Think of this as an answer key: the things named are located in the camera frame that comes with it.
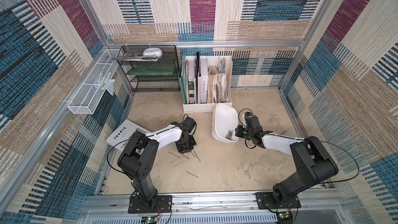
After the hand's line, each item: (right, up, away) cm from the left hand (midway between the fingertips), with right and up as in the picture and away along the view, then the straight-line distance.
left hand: (193, 148), depth 91 cm
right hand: (+26, +11, +4) cm, 28 cm away
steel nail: (0, -11, -8) cm, 14 cm away
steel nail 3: (+22, +7, +5) cm, 23 cm away
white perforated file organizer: (+10, +40, +8) cm, 42 cm away
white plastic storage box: (+20, +15, +12) cm, 28 cm away
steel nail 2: (-11, -3, -2) cm, 11 cm away
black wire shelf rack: (-28, +50, +13) cm, 59 cm away
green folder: (-6, +40, -5) cm, 41 cm away
